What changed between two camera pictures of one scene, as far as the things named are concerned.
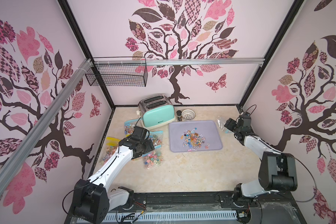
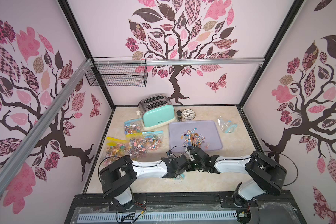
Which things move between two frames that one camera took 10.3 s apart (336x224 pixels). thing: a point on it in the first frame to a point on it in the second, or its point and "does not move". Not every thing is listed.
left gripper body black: [146, 147] to [178, 172]
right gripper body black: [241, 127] to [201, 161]
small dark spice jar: [178, 113] does not move
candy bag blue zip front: [221, 123] does not move
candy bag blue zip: [154, 159] to [181, 177]
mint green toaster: [156, 110] does not move
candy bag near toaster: [129, 125] does not move
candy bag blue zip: [156, 137] does not move
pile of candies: [192, 139] does not move
